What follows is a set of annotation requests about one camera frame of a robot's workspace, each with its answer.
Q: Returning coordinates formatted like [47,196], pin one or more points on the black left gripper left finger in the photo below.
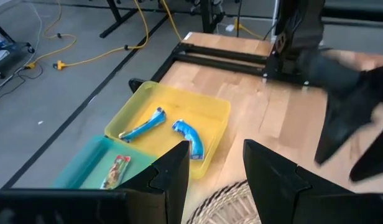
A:
[148,199]

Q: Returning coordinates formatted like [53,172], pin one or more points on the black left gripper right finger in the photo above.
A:
[284,199]

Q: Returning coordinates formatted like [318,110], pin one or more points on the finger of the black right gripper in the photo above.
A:
[337,137]
[375,158]

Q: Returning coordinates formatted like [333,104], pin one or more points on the blue red-ended granola bar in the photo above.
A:
[146,126]
[191,138]

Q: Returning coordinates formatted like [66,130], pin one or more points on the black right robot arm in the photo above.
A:
[303,34]

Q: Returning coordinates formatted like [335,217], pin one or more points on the red colourful granola bar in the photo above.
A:
[117,171]

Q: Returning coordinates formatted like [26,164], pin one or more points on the woven wicker basket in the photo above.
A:
[228,205]

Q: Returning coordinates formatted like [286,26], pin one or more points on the teal plastic bin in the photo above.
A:
[89,161]

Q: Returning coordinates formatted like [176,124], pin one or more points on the yellow plastic bin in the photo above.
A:
[197,112]

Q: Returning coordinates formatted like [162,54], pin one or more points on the white power adapter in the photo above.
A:
[230,28]

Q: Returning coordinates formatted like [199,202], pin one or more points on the black table leg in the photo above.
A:
[118,18]
[210,15]

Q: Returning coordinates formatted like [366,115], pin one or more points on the black wheeled cart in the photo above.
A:
[8,53]

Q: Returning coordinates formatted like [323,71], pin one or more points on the black table frame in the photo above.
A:
[216,59]

